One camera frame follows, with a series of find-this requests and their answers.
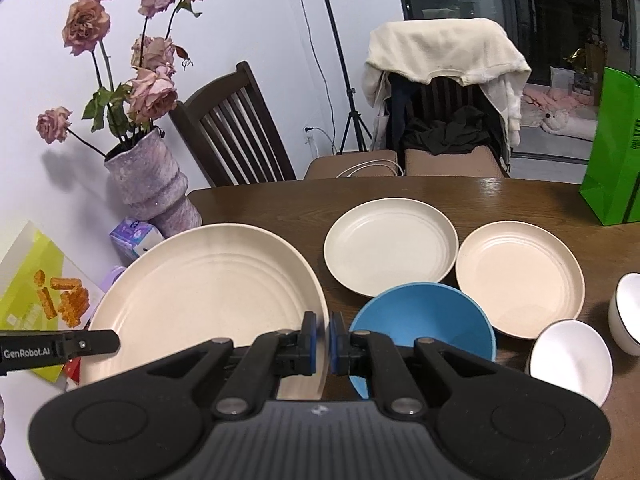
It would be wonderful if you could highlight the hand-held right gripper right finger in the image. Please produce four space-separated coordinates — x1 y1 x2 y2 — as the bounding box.
330 311 502 418

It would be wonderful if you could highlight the cream plate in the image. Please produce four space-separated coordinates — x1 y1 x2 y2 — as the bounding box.
80 223 331 401

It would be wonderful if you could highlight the dried pink rose bouquet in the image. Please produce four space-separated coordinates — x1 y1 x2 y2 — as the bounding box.
36 0 226 158

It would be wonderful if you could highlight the dark wooden chair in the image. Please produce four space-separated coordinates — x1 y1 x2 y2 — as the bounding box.
387 67 513 178
169 61 403 188

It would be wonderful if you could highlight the pink bedding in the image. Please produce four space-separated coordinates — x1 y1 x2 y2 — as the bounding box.
520 85 601 142

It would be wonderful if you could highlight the white cable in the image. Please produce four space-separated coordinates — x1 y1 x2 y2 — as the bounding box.
336 159 403 178

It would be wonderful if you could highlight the yellow-green snack box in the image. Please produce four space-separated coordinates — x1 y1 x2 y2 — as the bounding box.
0 220 106 383

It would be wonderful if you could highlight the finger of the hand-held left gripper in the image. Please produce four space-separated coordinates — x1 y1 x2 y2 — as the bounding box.
54 329 121 362

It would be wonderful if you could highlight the green paper bag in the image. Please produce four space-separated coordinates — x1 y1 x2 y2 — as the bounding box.
579 66 640 226

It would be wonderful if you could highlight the chair with white cloth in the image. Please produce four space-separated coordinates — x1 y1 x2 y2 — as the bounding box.
362 18 532 147

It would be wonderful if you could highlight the white plush toy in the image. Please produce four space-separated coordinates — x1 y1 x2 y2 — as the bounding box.
537 110 571 135

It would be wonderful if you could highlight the black tripod stand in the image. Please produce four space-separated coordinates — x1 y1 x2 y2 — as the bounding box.
312 0 373 155

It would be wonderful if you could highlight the purple tissue box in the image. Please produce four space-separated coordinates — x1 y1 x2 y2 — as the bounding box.
109 216 166 261

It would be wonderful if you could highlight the purple textured vase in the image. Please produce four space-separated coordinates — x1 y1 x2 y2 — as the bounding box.
104 127 203 238

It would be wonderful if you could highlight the red box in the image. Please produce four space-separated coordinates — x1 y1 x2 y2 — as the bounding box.
64 359 83 392

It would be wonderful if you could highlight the pale pink plate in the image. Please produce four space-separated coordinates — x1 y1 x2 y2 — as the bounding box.
455 221 586 342

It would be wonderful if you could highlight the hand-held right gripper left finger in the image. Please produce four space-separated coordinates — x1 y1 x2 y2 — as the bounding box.
145 311 318 418

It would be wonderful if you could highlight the black cloth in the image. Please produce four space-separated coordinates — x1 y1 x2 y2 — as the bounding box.
400 119 493 156

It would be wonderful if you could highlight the blue bowl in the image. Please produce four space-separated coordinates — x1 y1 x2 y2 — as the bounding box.
348 282 497 401

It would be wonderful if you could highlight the white bowl with black rim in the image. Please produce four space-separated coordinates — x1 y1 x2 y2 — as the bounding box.
608 272 640 357
526 320 614 408

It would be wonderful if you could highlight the off-white plate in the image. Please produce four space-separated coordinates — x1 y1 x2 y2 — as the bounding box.
323 198 459 297

